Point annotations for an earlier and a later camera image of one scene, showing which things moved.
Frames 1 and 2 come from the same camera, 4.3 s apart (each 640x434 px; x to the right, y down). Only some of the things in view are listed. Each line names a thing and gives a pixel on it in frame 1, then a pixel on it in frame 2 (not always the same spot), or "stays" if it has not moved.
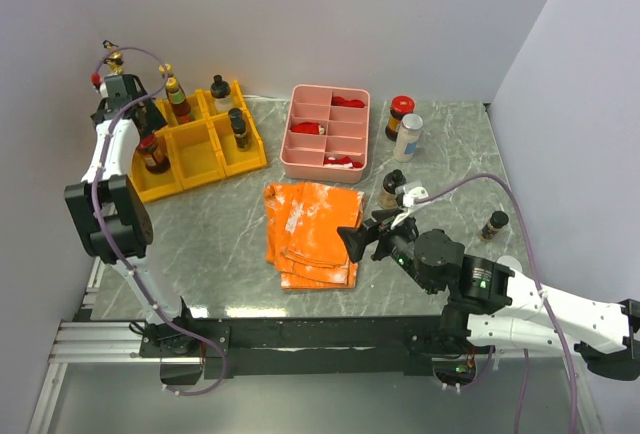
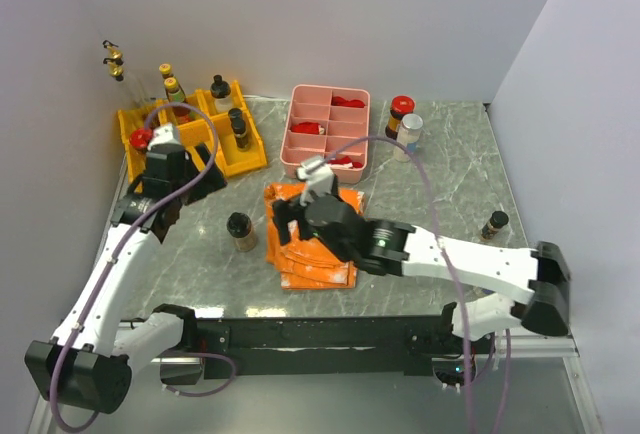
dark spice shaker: x=238 y=124 stays
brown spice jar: x=391 y=180 → x=240 y=228
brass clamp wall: x=116 y=62 stays
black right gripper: x=355 y=239 → x=286 y=211
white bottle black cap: x=220 y=91 stays
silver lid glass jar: x=407 y=138 stays
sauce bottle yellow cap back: x=165 y=68 stays
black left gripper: x=153 y=116 → x=213 y=181
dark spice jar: x=238 y=127 stays
